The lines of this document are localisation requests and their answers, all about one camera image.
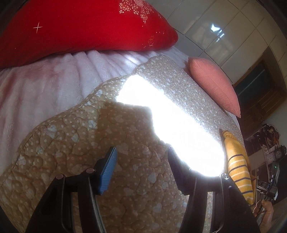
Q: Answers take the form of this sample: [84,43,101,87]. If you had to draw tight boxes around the pink pillow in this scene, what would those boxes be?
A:
[188,57,242,119]

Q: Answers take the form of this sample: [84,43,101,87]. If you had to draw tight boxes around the yellow striped sweater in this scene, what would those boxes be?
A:
[221,129,256,205]

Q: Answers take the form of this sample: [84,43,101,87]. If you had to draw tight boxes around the person's right hand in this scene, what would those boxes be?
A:
[253,199,276,233]

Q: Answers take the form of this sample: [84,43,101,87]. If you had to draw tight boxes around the brown wooden door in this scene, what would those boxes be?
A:
[233,48,286,122]

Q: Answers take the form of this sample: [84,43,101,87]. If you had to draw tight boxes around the dark mantel clock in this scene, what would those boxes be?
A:
[274,145,287,162]

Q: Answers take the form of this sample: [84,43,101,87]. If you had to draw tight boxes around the red embroidered pillow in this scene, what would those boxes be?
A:
[0,0,179,69]

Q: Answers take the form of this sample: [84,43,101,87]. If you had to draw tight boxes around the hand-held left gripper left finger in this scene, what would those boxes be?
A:
[25,147,118,233]

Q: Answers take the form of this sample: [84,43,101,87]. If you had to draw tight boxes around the pale pink fleece blanket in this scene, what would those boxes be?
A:
[0,48,189,178]

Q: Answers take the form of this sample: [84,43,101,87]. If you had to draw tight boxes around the pile of mixed clothes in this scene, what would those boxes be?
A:
[261,124,281,144]

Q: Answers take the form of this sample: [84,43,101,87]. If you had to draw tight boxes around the pink square clock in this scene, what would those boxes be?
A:
[266,152,277,166]

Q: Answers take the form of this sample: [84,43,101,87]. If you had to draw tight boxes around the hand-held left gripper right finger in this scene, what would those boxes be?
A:
[168,147,260,233]

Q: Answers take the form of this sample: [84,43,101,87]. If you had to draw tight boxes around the white shelf unit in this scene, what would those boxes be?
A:
[244,124,287,177]

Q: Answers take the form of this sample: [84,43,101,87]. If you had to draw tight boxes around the beige heart-print quilt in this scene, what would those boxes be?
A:
[0,55,250,233]

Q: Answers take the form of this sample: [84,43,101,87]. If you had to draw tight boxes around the white glossy wardrobe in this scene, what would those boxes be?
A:
[161,0,283,68]

